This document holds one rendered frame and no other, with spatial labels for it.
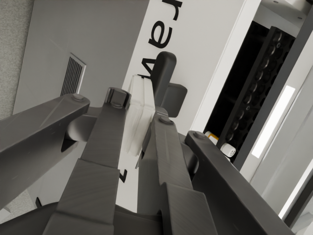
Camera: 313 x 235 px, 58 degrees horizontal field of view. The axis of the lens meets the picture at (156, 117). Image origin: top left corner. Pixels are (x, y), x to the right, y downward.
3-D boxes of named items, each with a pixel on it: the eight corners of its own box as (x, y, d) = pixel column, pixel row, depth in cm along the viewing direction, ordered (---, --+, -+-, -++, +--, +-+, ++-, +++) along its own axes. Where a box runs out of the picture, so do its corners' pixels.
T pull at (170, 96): (127, 135, 23) (136, 144, 22) (158, 47, 21) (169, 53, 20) (159, 135, 26) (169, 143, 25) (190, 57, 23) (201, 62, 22)
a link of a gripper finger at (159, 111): (151, 134, 13) (208, 152, 14) (149, 102, 18) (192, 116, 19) (141, 161, 14) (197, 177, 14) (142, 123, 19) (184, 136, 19)
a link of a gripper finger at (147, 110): (142, 105, 15) (156, 109, 15) (142, 76, 21) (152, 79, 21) (125, 154, 16) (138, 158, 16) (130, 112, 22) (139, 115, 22)
